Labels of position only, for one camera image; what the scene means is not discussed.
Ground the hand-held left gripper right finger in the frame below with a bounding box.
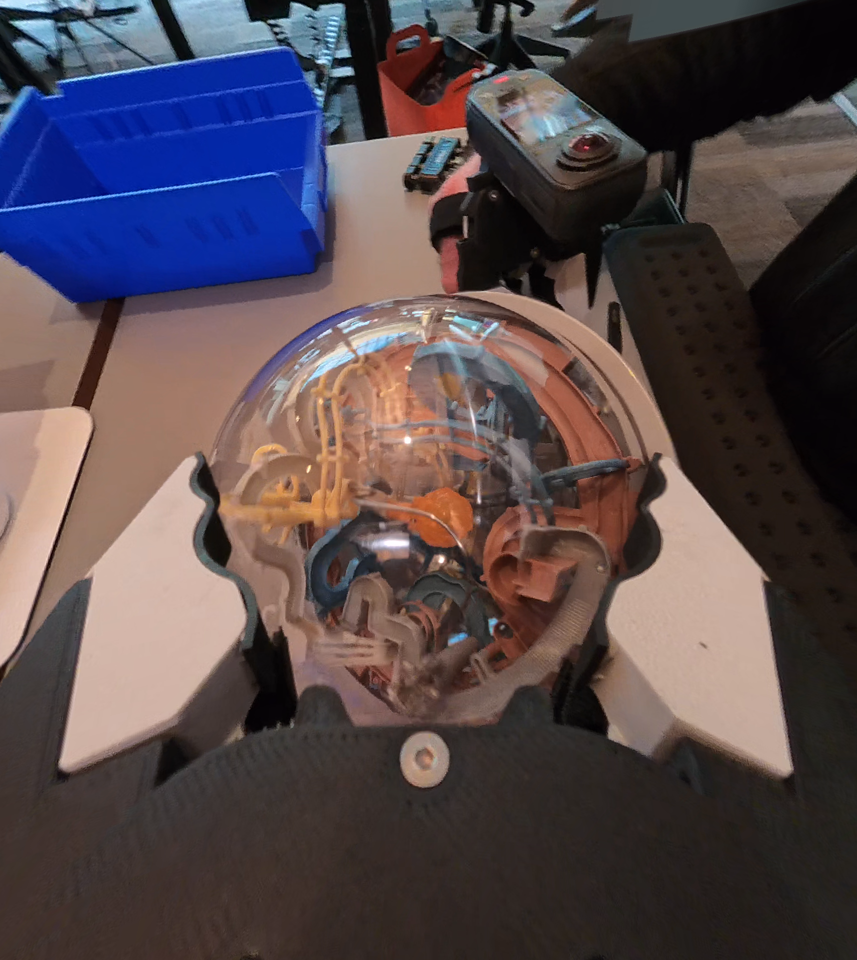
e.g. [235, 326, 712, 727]
[552, 453, 795, 779]

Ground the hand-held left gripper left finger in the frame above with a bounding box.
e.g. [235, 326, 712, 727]
[58, 452, 298, 775]

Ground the clear maze ball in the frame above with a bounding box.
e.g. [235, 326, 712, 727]
[199, 288, 673, 729]

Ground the person's right forearm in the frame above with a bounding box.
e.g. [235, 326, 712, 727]
[548, 0, 857, 155]

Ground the person's right hand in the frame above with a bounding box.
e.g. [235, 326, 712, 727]
[428, 153, 493, 291]

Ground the white card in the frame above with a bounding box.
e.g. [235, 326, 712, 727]
[0, 407, 94, 687]

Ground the orange bag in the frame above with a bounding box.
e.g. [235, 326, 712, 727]
[376, 22, 508, 140]

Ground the black dimpled foam pad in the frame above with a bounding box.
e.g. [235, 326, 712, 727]
[604, 221, 857, 744]

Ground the person's black jacket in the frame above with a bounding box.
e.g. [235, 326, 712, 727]
[747, 138, 857, 526]

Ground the blue plastic bin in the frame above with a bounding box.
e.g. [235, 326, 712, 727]
[0, 45, 330, 305]

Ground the black metal post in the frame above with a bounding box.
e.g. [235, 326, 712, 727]
[349, 0, 392, 140]

